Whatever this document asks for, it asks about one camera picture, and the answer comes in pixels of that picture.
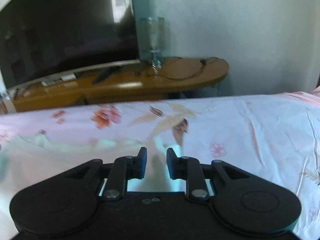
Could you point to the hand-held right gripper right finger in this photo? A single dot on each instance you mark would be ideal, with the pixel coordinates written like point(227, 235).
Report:
point(171, 166)

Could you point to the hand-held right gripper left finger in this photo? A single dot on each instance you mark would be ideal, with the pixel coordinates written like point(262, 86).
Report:
point(142, 165)

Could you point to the white knit sweater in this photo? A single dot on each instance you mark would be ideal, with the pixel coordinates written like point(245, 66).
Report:
point(50, 165)

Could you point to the pink floral bed sheet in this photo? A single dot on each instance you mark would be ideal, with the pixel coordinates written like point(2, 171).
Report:
point(250, 130)

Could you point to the wooden television stand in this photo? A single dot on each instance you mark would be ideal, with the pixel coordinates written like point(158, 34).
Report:
point(180, 80)

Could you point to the black remote control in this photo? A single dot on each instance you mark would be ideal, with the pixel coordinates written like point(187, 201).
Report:
point(107, 73)

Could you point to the silver set-top box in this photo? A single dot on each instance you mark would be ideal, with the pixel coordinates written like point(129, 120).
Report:
point(58, 79)

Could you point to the clear glass vase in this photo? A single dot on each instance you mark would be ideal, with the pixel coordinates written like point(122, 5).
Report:
point(152, 35)

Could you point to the black flat screen television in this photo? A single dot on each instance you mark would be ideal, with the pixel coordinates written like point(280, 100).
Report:
point(62, 25)

